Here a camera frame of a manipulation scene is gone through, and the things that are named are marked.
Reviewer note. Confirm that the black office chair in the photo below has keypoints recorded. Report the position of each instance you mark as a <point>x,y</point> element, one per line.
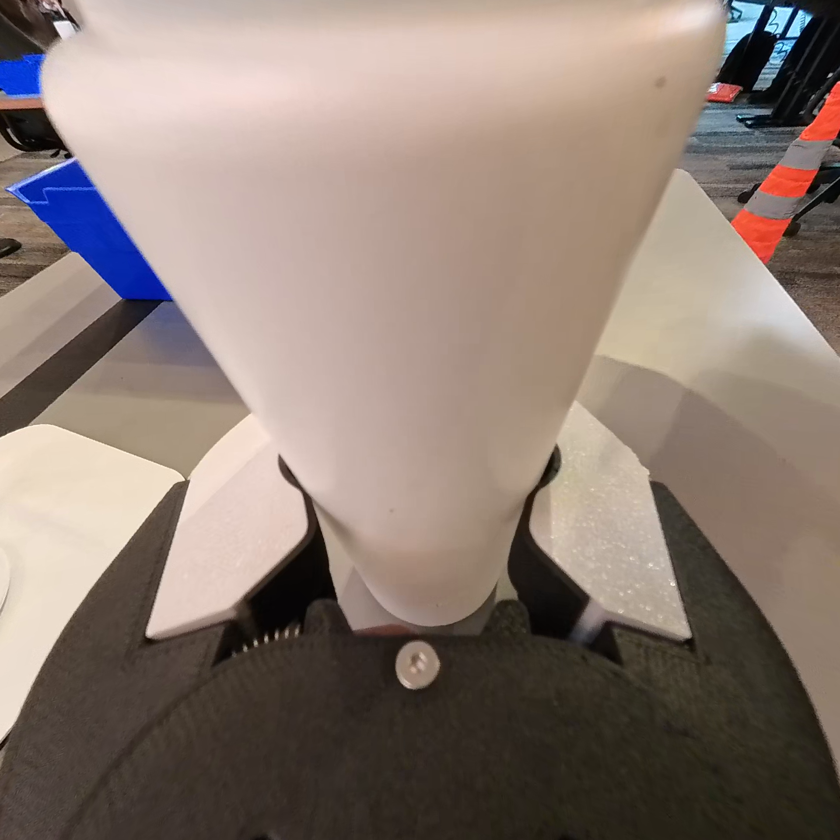
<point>820,190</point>

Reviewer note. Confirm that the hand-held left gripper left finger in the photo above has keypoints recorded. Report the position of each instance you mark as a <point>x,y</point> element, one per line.
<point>223,551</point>

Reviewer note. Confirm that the white bottle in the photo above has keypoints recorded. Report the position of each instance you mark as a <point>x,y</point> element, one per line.
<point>394,262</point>

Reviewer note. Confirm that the orange traffic cone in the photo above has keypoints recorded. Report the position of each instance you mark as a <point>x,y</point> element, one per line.
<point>781,190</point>

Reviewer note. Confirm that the brown edged table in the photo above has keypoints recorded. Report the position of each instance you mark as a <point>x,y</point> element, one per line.
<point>19,102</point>

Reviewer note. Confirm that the black round-base floor stand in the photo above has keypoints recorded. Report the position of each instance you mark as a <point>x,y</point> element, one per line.
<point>8,247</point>

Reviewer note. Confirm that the small blue bin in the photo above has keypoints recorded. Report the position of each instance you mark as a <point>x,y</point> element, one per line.
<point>19,75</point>

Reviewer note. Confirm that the blue plastic bin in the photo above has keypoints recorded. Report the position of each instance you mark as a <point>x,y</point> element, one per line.
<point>98,229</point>

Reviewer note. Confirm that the black tape strip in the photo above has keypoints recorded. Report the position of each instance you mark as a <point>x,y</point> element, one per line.
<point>72,374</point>

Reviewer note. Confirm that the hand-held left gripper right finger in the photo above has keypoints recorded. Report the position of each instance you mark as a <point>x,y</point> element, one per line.
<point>610,544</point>

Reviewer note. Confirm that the white stand base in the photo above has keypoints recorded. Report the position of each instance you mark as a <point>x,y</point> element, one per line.
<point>85,518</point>

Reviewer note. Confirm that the black desk frame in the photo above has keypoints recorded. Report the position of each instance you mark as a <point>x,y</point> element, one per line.
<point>794,59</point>

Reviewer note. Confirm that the red flat floor object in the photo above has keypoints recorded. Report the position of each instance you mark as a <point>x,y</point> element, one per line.
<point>723,92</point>

